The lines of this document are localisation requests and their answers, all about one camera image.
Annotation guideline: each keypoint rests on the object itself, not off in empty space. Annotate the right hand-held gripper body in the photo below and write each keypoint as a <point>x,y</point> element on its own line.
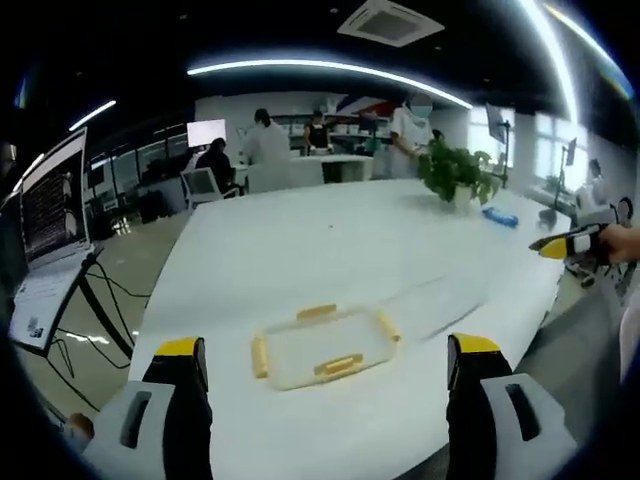
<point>600,217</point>

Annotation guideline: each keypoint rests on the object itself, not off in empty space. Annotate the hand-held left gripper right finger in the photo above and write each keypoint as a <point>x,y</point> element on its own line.
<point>500,400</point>

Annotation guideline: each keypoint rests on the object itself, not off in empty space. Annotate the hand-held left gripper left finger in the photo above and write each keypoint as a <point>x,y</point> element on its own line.
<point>150,400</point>

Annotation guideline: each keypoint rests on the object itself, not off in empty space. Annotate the clear container with yellow buckles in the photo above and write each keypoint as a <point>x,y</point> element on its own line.
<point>325,345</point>

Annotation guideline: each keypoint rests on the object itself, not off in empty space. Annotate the person's right hand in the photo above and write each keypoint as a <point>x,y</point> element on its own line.
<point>622,245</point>

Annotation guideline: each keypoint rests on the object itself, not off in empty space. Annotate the person's left hand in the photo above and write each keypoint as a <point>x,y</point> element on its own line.
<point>81,426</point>

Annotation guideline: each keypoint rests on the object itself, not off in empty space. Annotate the blue cloth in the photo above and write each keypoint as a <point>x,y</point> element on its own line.
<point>500,216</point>

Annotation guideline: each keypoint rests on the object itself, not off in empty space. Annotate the person's white garment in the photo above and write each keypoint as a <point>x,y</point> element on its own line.
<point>631,345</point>

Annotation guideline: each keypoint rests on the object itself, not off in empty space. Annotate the green potted plant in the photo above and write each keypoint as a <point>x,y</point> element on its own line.
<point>452,172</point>

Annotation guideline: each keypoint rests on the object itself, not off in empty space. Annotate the open silver laptop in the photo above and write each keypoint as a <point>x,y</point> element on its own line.
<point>55,210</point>

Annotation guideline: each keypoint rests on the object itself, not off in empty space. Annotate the white office chair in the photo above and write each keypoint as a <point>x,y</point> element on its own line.
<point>202,182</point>

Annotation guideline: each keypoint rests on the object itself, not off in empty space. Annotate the white counter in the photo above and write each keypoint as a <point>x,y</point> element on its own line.
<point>300,172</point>

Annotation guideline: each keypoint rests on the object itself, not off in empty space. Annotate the white lit monitor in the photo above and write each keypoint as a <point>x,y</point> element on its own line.
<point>206,133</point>

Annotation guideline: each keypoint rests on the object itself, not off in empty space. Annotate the ceiling air conditioner vent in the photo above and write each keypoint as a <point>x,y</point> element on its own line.
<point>391,22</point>

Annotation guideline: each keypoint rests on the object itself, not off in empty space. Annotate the ceiling light strip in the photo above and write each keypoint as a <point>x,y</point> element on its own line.
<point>325,67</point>

